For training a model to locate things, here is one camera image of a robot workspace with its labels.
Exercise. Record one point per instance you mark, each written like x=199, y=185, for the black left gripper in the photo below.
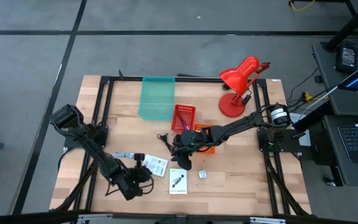
x=137, y=182

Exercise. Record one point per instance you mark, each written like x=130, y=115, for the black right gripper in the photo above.
x=190, y=141

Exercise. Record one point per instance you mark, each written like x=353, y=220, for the white printed leaflet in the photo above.
x=155, y=165

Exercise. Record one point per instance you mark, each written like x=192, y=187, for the white power adapter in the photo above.
x=202, y=174

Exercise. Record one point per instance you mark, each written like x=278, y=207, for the white card reader box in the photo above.
x=178, y=186

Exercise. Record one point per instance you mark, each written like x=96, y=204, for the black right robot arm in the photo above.
x=238, y=126

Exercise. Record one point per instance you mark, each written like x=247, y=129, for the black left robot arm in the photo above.
x=89, y=143

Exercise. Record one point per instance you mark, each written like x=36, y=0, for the teal translucent plastic bin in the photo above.
x=157, y=99

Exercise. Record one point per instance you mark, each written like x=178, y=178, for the orange flat object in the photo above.
x=209, y=151

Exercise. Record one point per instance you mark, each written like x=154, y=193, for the red slotted plastic basket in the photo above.
x=190, y=112

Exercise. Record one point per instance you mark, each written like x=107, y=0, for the black aluminium crossbar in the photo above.
x=182, y=218

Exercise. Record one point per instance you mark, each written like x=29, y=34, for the red desk lamp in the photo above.
x=238, y=76

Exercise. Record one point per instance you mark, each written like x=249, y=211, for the white paper sheet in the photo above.
x=305, y=140

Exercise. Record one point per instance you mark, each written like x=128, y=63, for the yellow power plug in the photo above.
x=305, y=96

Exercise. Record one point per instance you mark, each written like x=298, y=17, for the black monitor stand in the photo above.
x=315, y=116

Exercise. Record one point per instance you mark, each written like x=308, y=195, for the black laptop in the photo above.
x=357, y=140

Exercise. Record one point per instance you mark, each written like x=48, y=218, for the black power brick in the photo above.
x=348, y=57

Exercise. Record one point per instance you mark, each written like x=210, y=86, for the black metal stand leg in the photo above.
x=350, y=25

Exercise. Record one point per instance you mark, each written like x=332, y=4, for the black aluminium table frame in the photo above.
x=129, y=78

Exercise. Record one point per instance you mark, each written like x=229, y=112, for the silver metal bracket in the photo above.
x=92, y=220
x=266, y=221

